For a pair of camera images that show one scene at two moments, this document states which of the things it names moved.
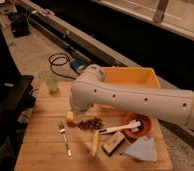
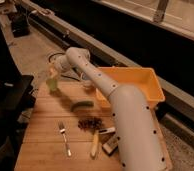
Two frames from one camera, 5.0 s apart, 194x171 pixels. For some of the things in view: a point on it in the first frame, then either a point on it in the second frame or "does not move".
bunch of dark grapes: (94, 124) does not move
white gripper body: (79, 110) -> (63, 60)
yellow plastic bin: (131, 76) does not move
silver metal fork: (62, 127) does not move
